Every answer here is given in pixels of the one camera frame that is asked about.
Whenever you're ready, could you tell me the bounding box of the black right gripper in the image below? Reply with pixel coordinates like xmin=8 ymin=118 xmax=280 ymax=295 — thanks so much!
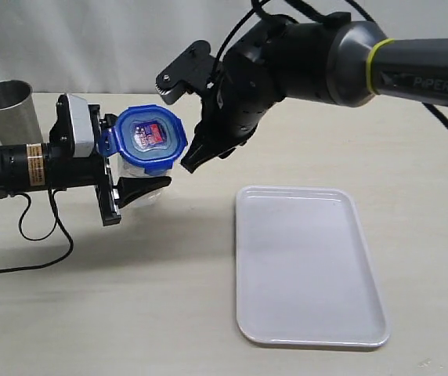
xmin=181 ymin=21 xmax=283 ymax=173

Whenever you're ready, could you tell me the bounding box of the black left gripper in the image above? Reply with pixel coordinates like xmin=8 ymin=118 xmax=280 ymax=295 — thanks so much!
xmin=45 ymin=103 xmax=172 ymax=226

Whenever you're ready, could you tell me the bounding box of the tall clear plastic container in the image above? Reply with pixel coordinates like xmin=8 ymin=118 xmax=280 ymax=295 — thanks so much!
xmin=117 ymin=156 xmax=172 ymax=208

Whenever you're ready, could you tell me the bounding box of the blue snap-lock lid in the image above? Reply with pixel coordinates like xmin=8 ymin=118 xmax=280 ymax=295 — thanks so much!
xmin=98 ymin=104 xmax=187 ymax=175

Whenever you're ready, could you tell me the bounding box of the steel cup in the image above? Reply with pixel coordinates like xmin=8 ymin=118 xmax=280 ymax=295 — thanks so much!
xmin=0 ymin=79 xmax=43 ymax=146

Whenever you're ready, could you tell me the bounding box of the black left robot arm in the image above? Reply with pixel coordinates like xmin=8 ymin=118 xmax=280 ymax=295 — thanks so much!
xmin=0 ymin=103 xmax=121 ymax=226

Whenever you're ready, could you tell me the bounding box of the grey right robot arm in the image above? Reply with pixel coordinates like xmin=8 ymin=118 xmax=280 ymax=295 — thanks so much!
xmin=155 ymin=13 xmax=448 ymax=172

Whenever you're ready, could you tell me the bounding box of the white backdrop curtain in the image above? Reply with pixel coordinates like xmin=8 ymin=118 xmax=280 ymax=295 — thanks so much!
xmin=0 ymin=0 xmax=448 ymax=96

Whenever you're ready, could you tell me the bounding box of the white rectangular tray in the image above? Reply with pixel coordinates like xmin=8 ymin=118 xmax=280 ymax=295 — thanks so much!
xmin=235 ymin=186 xmax=390 ymax=349

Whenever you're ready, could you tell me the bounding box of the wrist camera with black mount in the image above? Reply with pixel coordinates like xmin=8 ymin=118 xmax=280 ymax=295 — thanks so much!
xmin=49 ymin=93 xmax=96 ymax=158

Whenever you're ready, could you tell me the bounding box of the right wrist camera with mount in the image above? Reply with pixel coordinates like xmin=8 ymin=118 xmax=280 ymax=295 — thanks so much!
xmin=155 ymin=40 xmax=222 ymax=105

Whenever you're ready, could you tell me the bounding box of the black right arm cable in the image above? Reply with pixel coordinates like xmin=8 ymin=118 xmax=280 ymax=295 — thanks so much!
xmin=214 ymin=0 xmax=448 ymax=164

